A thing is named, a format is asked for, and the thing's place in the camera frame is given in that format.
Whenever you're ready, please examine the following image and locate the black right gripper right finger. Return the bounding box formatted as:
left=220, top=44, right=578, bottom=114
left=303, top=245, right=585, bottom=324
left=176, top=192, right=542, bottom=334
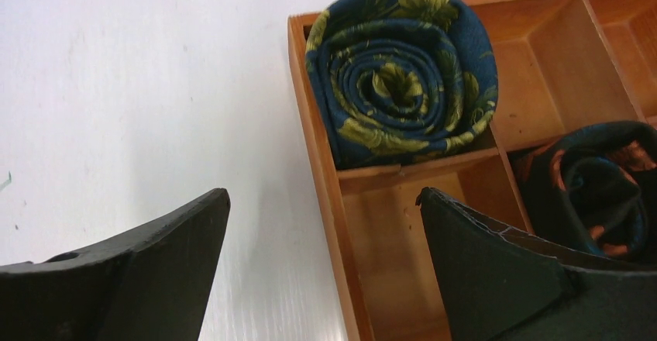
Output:
left=416, top=187, right=656, bottom=340

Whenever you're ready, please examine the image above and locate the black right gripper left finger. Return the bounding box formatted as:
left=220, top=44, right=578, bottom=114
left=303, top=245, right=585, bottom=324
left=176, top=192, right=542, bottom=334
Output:
left=1, top=188, right=231, bottom=340

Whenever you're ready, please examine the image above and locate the rolled dark tie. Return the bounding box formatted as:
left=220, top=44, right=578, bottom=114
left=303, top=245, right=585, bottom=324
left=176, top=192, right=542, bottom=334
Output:
left=512, top=121, right=656, bottom=266

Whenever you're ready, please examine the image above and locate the rolled multicolour tie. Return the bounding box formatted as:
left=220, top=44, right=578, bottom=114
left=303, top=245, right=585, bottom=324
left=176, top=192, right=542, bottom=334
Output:
left=304, top=0, right=498, bottom=170

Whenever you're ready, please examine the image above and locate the orange compartment tray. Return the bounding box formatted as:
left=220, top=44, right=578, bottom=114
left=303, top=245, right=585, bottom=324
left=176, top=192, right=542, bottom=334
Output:
left=288, top=0, right=656, bottom=340

